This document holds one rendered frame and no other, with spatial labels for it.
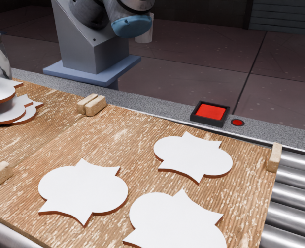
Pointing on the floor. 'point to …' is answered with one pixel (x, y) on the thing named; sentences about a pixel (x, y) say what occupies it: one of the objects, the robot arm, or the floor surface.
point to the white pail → (147, 37)
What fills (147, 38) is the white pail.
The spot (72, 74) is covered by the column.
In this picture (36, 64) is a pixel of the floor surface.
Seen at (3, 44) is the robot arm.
